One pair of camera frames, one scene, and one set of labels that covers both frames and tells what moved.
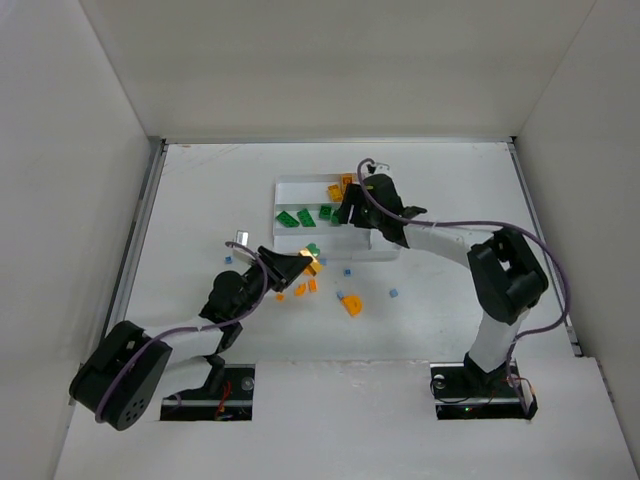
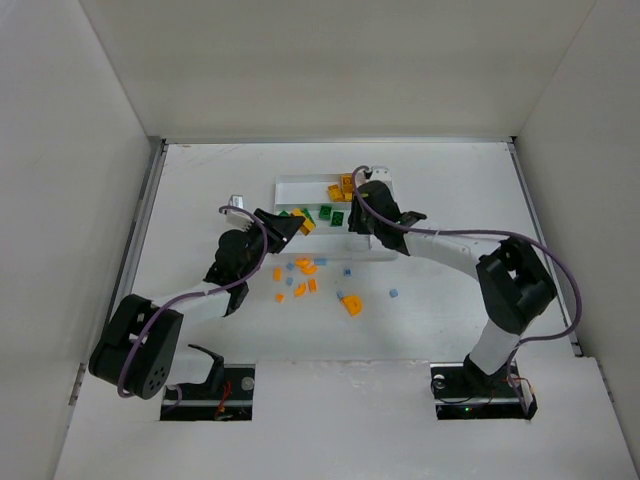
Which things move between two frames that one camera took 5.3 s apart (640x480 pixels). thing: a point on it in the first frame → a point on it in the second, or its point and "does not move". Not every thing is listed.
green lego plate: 305,218 does not move
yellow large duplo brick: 314,266 → 307,226
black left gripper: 270,268 → 270,228
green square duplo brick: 325,212 does not move
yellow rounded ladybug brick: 346,180 does not move
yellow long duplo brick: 335,193 does not move
